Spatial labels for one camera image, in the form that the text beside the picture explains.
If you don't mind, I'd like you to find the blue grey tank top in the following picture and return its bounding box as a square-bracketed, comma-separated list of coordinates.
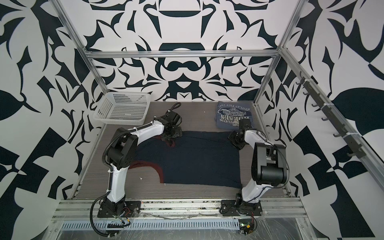
[215, 102, 254, 130]

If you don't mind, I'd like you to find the white plastic laundry basket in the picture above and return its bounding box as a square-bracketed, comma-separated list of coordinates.
[93, 92, 151, 126]

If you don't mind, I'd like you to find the black printed tank top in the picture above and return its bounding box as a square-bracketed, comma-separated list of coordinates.
[130, 131, 242, 189]

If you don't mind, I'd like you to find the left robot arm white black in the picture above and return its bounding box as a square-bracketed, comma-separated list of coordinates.
[102, 110, 182, 216]

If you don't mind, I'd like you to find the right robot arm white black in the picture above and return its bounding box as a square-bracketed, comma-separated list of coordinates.
[228, 119, 290, 216]

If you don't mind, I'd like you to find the small electronics board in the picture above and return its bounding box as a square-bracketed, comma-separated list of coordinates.
[239, 219, 258, 235]

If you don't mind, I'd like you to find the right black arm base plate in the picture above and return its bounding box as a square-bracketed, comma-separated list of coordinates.
[219, 200, 263, 217]

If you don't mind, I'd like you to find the aluminium frame crossbar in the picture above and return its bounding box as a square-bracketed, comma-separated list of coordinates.
[85, 50, 278, 59]

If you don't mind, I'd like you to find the white slotted cable duct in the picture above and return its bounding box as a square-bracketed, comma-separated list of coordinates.
[59, 218, 241, 231]

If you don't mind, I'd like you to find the black wall hook rack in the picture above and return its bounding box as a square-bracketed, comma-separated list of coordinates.
[297, 72, 367, 159]

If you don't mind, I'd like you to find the black left base cable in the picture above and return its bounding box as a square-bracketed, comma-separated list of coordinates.
[89, 191, 131, 238]

